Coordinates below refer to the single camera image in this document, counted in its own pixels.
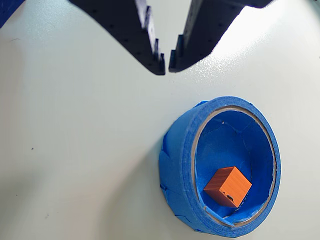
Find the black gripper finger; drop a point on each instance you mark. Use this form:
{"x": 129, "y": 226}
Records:
{"x": 207, "y": 27}
{"x": 125, "y": 27}

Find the small orange cube block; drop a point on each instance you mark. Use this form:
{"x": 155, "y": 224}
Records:
{"x": 232, "y": 187}

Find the blue tape roll bin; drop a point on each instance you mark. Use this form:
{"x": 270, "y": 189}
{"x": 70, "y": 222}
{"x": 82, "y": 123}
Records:
{"x": 180, "y": 162}

